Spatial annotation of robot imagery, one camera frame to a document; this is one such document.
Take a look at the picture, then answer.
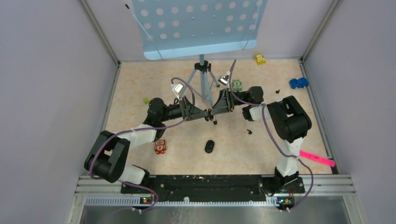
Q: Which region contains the red owl number block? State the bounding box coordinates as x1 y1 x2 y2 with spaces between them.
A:
154 140 167 154

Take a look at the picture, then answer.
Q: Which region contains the blue toy car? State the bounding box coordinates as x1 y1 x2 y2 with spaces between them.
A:
289 77 309 89

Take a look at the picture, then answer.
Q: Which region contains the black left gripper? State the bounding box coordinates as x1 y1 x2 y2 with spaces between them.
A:
160 95 208 122

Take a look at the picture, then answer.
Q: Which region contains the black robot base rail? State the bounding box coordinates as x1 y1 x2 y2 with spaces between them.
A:
120 175 305 203

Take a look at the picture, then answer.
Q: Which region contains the earbuds case base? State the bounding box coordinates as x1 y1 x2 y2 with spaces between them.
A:
204 108 215 121

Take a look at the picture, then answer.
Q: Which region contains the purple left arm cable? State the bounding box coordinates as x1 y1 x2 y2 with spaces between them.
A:
88 77 196 180

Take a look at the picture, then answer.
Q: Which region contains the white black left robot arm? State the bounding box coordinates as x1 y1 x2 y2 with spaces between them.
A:
84 97 208 193

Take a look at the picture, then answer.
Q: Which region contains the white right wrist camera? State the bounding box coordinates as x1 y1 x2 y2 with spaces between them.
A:
218 71 230 85

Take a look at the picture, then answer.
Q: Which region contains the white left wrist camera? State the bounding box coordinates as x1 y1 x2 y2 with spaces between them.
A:
171 83 184 100

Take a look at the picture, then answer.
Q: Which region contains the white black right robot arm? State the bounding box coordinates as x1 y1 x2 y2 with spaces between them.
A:
208 86 312 192

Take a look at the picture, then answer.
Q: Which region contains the black earbuds charging case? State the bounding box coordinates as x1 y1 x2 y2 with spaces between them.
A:
205 140 215 154

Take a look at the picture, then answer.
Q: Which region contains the yellow toy block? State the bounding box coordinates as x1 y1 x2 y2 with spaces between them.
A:
255 54 266 65

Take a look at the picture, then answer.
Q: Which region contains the green monster toy block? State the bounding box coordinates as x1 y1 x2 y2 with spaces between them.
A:
231 79 242 92

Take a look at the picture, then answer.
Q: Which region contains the pink highlighter marker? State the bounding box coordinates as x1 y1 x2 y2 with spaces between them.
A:
300 150 335 168

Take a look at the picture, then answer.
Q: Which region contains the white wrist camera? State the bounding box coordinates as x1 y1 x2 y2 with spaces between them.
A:
171 83 184 100
218 71 230 85

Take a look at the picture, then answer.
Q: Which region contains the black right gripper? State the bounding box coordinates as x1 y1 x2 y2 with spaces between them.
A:
209 88 250 116

